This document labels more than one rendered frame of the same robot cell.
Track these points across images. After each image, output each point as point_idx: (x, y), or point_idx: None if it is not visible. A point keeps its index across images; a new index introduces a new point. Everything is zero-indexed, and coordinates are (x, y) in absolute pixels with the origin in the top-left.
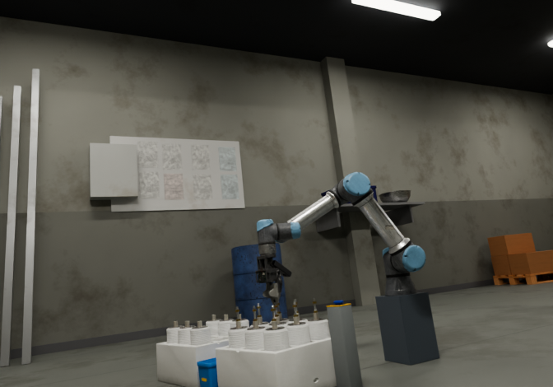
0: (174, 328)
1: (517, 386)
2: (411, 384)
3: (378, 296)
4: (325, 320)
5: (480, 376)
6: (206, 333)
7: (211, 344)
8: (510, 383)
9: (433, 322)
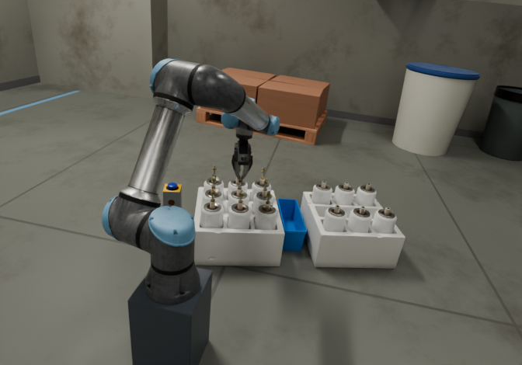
0: (360, 186)
1: (26, 292)
2: (129, 272)
3: (203, 269)
4: (201, 208)
5: (62, 309)
6: (313, 192)
7: (306, 200)
8: (32, 299)
9: (130, 336)
